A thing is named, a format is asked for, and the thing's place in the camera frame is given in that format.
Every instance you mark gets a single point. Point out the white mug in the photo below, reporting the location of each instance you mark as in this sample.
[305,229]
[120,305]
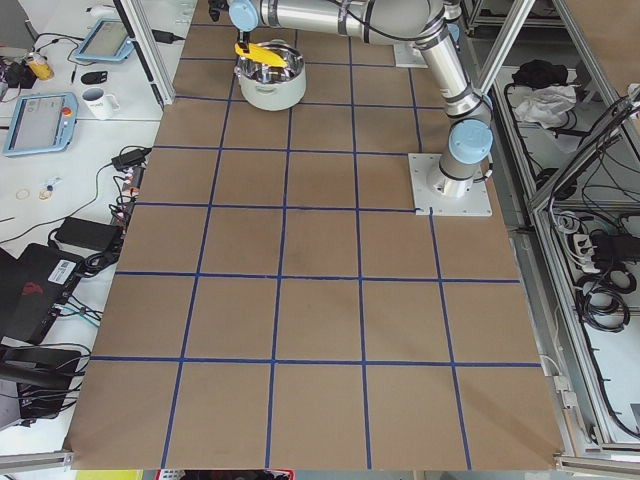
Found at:
[101,104]

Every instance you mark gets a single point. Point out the black power brick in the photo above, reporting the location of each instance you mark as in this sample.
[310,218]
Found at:
[88,234]

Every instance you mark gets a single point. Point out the yellow can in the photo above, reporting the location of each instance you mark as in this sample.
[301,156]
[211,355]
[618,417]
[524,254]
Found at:
[39,66]

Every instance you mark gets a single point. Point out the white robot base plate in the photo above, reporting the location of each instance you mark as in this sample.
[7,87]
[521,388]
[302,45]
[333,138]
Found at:
[437,195]

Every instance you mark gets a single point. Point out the black cloth bundle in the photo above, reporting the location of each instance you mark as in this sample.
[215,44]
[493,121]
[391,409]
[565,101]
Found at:
[539,74]

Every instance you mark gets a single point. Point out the aluminium frame cage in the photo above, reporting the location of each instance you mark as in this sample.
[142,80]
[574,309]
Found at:
[576,201]

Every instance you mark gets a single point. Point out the blue teach pendant far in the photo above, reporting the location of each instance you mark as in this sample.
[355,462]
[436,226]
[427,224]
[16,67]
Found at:
[108,41]

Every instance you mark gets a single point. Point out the white crumpled cloth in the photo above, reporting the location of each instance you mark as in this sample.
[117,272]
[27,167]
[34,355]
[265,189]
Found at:
[549,107]

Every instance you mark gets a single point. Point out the pale green cooking pot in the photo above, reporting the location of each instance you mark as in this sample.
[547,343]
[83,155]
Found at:
[273,88]

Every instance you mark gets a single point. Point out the power strip with plugs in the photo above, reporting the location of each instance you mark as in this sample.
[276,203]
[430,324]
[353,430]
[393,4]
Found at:
[128,184]

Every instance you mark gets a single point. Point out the black computer mouse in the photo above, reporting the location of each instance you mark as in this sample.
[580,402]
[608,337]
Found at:
[94,78]

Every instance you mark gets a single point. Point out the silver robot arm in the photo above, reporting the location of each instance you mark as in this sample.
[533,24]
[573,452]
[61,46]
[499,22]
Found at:
[423,26]

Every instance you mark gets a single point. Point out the black laptop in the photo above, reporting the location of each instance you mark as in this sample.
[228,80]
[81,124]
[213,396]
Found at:
[33,287]

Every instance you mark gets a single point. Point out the blue teach pendant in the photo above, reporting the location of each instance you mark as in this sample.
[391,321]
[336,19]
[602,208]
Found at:
[108,41]
[42,123]

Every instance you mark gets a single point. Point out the blue teach pendant near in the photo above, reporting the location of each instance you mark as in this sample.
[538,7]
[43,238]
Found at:
[42,123]

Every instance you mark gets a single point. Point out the black power adapter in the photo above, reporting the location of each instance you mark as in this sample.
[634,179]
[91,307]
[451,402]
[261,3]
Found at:
[130,159]

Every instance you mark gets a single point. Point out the yellow corn cob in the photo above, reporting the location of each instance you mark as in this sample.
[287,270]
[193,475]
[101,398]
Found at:
[259,54]

